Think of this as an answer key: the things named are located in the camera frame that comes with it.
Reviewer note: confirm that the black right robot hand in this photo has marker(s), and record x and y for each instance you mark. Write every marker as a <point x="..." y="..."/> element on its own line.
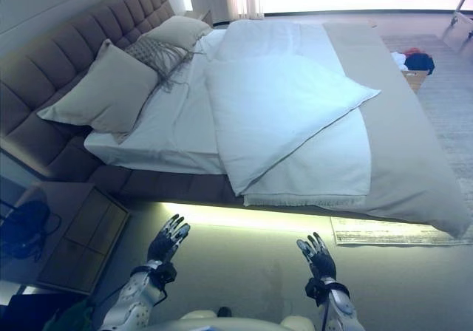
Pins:
<point x="323" y="261"/>

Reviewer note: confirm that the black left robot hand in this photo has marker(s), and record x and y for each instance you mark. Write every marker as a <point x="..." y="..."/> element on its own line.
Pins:
<point x="162" y="248"/>

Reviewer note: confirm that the white duvet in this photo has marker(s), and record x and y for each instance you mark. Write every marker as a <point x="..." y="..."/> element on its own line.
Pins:
<point x="273" y="102"/>

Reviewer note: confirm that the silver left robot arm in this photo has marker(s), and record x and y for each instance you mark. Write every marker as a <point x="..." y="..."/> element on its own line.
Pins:
<point x="133" y="301"/>

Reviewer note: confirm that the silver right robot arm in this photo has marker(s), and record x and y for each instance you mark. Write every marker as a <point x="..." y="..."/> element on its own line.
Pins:
<point x="341" y="305"/>

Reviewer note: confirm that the wooden nightstand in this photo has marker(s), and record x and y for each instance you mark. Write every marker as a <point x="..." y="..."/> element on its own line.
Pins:
<point x="81" y="235"/>

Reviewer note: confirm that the green leafy plant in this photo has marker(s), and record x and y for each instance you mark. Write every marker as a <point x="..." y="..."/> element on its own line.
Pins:
<point x="74" y="318"/>

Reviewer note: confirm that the white dome table lamp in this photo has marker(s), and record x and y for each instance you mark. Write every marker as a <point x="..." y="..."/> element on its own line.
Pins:
<point x="24" y="227"/>

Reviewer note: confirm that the black box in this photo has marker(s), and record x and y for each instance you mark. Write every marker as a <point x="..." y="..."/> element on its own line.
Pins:
<point x="26" y="309"/>

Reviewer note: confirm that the beige pillow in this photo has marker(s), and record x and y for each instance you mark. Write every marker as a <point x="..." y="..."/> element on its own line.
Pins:
<point x="177" y="30"/>
<point x="107" y="91"/>

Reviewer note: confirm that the grey patterned rug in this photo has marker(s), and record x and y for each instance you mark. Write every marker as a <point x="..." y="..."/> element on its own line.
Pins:
<point x="447" y="116"/>

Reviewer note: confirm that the grey macrame fringed cushion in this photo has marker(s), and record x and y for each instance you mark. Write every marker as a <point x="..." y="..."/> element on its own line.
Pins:
<point x="159" y="55"/>

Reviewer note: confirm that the small wooden box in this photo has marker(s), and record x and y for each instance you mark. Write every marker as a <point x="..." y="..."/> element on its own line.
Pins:
<point x="415" y="80"/>

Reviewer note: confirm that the white clothing item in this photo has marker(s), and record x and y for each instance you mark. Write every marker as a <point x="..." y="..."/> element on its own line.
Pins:
<point x="398" y="59"/>

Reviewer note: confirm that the brown tufted headboard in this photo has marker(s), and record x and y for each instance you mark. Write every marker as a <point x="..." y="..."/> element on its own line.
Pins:
<point x="48" y="61"/>

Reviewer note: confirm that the red clothing item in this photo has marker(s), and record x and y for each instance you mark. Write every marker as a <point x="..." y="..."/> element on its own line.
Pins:
<point x="412" y="51"/>

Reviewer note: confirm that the wooden stand with metal pole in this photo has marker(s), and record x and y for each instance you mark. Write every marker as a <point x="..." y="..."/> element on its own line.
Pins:
<point x="460" y="28"/>

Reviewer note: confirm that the brown upholstered bed frame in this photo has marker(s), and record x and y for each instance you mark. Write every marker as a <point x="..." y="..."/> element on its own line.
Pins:
<point x="166" y="183"/>

